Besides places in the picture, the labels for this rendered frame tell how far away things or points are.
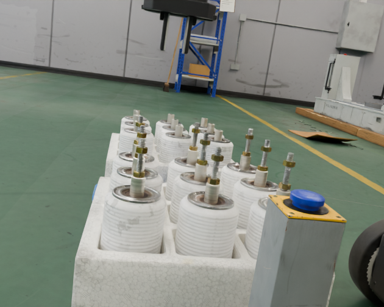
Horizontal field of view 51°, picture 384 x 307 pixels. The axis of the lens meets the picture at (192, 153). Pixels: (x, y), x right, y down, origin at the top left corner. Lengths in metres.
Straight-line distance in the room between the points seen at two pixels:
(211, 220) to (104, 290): 0.18
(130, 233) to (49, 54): 6.58
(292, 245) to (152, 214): 0.23
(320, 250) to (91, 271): 0.31
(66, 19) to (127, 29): 0.97
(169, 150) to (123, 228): 0.56
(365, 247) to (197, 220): 0.44
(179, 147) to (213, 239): 0.55
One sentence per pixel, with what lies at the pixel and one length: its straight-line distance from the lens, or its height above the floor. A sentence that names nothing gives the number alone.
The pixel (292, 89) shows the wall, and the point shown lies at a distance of 7.36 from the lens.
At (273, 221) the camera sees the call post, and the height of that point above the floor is 0.29.
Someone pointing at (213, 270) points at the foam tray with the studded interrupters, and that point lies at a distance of 0.62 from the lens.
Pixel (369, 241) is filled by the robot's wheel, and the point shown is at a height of 0.15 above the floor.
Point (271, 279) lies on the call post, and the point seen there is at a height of 0.23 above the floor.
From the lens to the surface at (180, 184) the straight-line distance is 0.74.
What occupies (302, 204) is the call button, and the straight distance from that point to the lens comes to 0.48.
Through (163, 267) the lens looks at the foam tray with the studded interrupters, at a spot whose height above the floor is 0.17.
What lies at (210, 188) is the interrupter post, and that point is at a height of 0.28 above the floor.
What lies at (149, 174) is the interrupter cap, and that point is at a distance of 0.75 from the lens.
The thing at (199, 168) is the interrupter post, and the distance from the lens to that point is 0.75.
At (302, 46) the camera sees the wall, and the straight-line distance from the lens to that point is 7.38.
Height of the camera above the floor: 0.46
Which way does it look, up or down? 12 degrees down
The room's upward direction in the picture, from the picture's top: 8 degrees clockwise
